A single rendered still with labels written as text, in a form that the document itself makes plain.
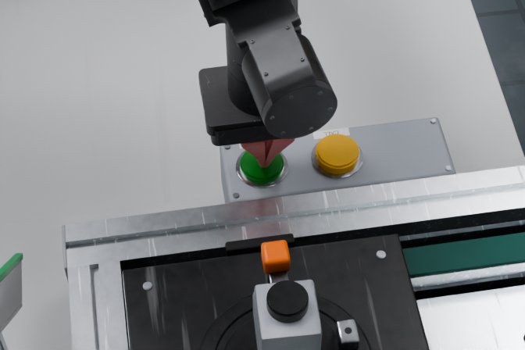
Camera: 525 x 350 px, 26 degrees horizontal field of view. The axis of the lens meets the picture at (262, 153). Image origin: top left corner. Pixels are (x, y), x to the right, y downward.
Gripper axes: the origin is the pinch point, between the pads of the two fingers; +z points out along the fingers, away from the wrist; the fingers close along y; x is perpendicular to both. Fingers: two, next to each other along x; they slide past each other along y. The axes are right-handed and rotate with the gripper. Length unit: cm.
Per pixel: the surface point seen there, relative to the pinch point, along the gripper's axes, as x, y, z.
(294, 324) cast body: -23.2, -1.3, -10.6
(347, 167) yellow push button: -1.9, 7.4, 0.7
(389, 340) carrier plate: -19.5, 7.3, 1.0
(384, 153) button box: -0.1, 11.3, 1.7
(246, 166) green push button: -0.2, -1.6, 0.8
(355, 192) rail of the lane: -4.1, 7.8, 1.7
